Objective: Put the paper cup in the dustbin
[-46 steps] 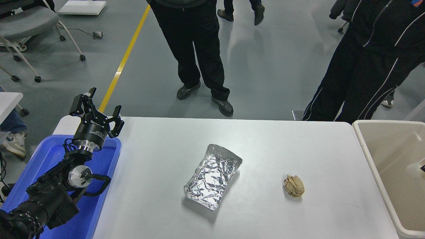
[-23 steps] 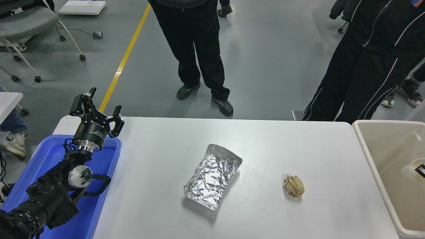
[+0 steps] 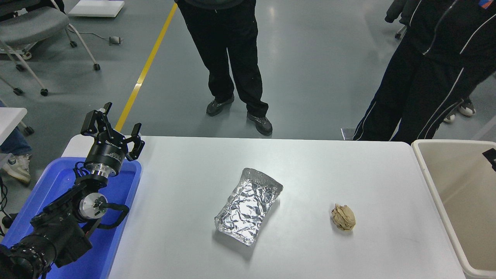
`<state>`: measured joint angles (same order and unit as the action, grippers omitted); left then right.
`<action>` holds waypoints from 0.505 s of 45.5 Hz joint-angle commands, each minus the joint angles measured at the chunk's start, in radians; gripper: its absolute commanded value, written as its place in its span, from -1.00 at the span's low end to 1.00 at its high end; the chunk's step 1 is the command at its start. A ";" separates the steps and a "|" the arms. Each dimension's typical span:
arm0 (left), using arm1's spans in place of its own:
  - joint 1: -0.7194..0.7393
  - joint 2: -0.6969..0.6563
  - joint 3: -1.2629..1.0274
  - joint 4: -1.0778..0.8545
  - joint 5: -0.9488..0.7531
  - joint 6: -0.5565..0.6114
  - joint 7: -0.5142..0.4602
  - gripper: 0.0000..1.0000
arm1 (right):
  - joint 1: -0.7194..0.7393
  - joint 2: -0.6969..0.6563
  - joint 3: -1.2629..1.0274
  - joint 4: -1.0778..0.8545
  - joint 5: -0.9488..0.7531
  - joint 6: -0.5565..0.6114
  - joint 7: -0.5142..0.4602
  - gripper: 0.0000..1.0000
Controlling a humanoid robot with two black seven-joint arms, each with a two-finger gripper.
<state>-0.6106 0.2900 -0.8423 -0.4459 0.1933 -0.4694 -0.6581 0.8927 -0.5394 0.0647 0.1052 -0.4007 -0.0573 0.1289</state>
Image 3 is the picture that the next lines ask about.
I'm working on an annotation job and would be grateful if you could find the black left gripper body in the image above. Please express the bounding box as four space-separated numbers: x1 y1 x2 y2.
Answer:
84 134 129 173

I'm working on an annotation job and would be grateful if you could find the large pale bin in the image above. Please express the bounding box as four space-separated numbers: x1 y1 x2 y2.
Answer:
411 139 496 279

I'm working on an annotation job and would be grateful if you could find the person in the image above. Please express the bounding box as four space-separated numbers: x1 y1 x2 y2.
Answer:
174 0 273 136
444 99 476 124
353 0 496 145
0 128 31 186

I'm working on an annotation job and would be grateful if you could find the blue plastic tray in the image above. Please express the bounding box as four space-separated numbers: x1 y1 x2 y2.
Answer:
0 157 142 279

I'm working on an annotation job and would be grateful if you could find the black chair caster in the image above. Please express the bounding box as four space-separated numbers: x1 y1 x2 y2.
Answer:
17 119 34 136

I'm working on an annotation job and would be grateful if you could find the small white table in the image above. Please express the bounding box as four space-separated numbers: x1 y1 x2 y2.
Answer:
0 107 28 146

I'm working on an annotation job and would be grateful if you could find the white flat board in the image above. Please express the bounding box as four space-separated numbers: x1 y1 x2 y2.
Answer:
68 0 125 18

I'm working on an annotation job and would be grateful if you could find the grey rolling chair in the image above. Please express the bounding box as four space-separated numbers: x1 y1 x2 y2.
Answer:
0 0 100 96

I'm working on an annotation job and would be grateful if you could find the crumpled foil tray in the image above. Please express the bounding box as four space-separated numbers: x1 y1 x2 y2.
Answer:
214 168 283 247

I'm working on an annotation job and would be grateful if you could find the crumpled tan paper ball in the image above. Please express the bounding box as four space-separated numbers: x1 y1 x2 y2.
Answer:
331 204 356 231

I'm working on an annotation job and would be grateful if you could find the grey floor cable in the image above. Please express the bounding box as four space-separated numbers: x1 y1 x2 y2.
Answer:
67 28 111 41

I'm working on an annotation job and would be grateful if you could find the black cable bundle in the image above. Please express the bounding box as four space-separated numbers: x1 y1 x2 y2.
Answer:
0 179 18 238

